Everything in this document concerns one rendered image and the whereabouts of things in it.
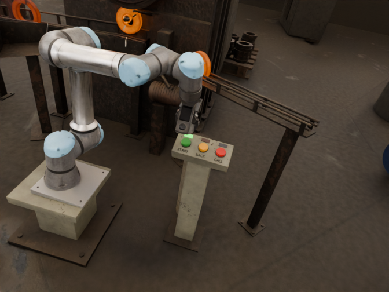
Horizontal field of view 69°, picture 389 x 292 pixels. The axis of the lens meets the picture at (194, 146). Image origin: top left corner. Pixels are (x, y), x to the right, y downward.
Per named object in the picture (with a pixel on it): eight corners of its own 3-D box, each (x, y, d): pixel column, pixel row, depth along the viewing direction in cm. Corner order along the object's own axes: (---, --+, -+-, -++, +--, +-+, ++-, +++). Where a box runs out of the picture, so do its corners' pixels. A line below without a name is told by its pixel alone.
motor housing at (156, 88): (150, 143, 211) (156, 76, 179) (179, 151, 209) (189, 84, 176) (144, 153, 201) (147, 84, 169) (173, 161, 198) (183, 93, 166)
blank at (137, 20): (124, -1, 166) (122, 0, 163) (146, 17, 169) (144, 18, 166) (114, 21, 175) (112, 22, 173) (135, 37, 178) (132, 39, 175)
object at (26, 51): (24, 124, 206) (-4, 20, 162) (63, 122, 215) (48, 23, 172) (21, 142, 191) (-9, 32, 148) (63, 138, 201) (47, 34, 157)
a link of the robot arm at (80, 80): (63, 150, 130) (46, 25, 100) (87, 137, 142) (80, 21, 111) (82, 161, 127) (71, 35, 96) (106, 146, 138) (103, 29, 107)
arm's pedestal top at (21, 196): (76, 223, 119) (75, 218, 117) (7, 203, 122) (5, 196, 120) (111, 174, 145) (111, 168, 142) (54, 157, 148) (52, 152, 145)
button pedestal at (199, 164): (168, 216, 161) (181, 127, 124) (209, 229, 158) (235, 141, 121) (158, 239, 149) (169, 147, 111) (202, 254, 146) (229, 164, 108)
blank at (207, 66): (197, 81, 167) (192, 83, 165) (190, 55, 164) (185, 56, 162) (214, 75, 154) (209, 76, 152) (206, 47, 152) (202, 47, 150)
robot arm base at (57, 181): (64, 196, 123) (63, 179, 117) (35, 182, 125) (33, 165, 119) (87, 175, 135) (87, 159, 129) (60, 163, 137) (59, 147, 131)
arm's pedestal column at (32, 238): (85, 267, 131) (80, 234, 116) (7, 243, 135) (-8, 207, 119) (122, 204, 163) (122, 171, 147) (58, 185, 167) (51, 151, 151)
